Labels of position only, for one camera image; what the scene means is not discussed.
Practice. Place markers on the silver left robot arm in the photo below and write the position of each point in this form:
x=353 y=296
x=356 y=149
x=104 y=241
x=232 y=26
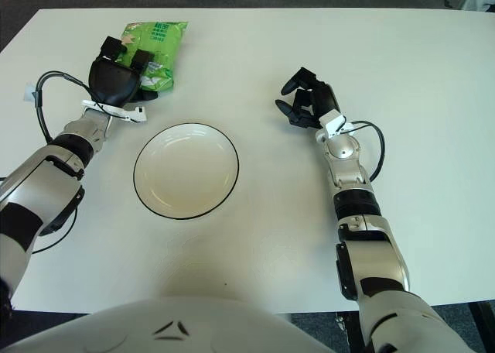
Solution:
x=38 y=175

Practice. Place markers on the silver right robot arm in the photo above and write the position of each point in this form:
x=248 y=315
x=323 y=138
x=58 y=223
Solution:
x=350 y=171

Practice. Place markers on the white plate with black rim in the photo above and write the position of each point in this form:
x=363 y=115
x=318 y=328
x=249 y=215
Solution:
x=185 y=171

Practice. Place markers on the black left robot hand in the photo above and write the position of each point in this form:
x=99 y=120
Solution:
x=112 y=82

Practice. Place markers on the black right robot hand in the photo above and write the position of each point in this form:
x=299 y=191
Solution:
x=325 y=97

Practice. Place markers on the black table leg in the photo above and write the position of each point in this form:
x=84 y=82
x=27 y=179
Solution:
x=483 y=326
x=354 y=331

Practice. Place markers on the green snack bag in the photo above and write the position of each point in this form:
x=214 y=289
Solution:
x=166 y=43

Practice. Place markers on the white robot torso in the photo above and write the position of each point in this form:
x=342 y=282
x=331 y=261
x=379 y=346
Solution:
x=174 y=326

